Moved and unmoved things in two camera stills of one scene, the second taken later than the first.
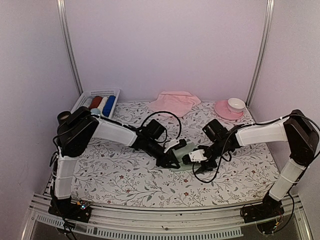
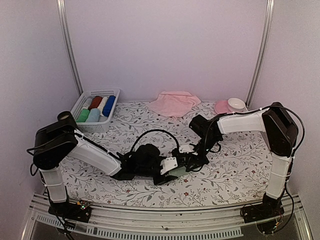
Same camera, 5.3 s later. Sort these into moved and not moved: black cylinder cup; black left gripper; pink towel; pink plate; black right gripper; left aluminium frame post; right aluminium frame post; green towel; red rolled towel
Moved: black right gripper; green towel; black left gripper
Not moved: red rolled towel; pink towel; right aluminium frame post; pink plate; black cylinder cup; left aluminium frame post
